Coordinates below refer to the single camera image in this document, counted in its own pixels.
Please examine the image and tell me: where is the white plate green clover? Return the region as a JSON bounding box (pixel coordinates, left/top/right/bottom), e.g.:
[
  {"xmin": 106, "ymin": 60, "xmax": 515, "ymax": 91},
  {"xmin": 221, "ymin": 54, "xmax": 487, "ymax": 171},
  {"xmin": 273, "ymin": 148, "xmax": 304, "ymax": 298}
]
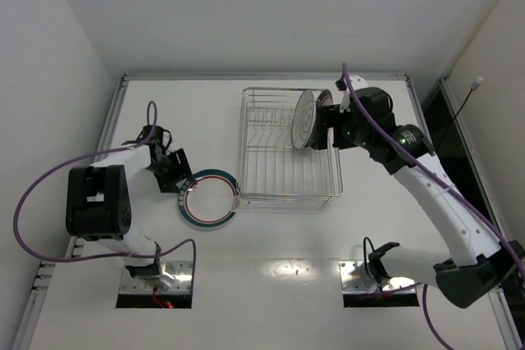
[{"xmin": 291, "ymin": 89, "xmax": 317, "ymax": 149}]

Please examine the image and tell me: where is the red green rimmed plate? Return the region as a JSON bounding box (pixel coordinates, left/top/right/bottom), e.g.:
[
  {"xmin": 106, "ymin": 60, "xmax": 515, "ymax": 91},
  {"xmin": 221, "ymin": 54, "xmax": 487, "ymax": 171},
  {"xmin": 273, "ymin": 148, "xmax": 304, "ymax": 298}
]
[
  {"xmin": 316, "ymin": 89, "xmax": 334, "ymax": 108},
  {"xmin": 177, "ymin": 169, "xmax": 241, "ymax": 230}
]

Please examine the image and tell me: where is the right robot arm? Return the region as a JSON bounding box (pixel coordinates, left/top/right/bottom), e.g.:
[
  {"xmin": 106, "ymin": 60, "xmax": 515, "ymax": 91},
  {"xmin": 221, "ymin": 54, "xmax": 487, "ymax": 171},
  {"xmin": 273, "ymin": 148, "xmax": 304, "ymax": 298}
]
[{"xmin": 295, "ymin": 75, "xmax": 524, "ymax": 308}]

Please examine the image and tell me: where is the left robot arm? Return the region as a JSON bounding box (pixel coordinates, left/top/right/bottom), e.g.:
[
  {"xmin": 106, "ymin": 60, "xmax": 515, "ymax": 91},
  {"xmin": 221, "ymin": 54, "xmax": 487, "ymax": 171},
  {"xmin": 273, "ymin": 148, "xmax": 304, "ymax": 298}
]
[{"xmin": 66, "ymin": 125, "xmax": 194, "ymax": 290}]

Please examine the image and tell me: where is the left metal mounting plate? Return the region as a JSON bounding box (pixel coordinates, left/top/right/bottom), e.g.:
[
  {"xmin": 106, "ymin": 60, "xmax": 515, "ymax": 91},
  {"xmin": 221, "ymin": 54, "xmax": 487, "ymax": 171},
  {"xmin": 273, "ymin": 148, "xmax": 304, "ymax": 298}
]
[{"xmin": 119, "ymin": 261, "xmax": 194, "ymax": 295}]

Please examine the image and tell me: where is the metal mounting plate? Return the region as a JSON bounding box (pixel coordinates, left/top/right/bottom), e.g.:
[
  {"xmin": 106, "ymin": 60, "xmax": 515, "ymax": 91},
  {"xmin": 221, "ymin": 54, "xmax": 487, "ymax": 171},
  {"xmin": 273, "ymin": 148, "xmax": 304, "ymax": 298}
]
[
  {"xmin": 119, "ymin": 261, "xmax": 194, "ymax": 295},
  {"xmin": 338, "ymin": 260, "xmax": 418, "ymax": 296}
]

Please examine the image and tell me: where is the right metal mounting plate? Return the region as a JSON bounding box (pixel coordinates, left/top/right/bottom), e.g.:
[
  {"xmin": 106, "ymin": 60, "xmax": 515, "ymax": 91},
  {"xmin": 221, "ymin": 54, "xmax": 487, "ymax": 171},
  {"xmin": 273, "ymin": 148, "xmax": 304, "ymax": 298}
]
[{"xmin": 338, "ymin": 260, "xmax": 418, "ymax": 296}]

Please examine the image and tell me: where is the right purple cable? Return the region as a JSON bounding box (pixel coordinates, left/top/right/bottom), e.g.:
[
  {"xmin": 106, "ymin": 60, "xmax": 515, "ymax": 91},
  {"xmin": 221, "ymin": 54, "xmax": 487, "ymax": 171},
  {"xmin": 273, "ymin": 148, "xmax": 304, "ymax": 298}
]
[{"xmin": 340, "ymin": 61, "xmax": 525, "ymax": 350}]

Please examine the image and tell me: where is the purple cable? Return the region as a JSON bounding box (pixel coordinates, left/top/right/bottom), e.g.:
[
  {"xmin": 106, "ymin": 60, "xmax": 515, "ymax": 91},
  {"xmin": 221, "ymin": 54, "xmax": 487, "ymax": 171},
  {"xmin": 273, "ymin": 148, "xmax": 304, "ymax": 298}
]
[
  {"xmin": 340, "ymin": 61, "xmax": 525, "ymax": 350},
  {"xmin": 12, "ymin": 100, "xmax": 198, "ymax": 264}
]

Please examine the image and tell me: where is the wire dish rack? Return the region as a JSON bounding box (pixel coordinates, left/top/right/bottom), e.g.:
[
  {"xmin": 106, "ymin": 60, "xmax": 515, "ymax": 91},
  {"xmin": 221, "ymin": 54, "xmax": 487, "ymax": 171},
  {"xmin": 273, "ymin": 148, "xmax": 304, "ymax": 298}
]
[{"xmin": 237, "ymin": 87, "xmax": 343, "ymax": 208}]

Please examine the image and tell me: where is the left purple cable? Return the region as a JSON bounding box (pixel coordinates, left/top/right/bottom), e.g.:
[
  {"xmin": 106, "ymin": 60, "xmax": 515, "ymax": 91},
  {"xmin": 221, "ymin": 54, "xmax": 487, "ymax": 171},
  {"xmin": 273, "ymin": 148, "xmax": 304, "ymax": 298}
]
[{"xmin": 12, "ymin": 100, "xmax": 198, "ymax": 264}]

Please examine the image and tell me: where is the black wall cable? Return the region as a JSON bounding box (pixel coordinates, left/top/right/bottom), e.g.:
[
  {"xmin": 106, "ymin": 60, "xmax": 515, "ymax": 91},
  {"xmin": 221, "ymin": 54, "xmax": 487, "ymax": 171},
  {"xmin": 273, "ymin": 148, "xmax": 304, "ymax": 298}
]
[{"xmin": 434, "ymin": 75, "xmax": 484, "ymax": 150}]

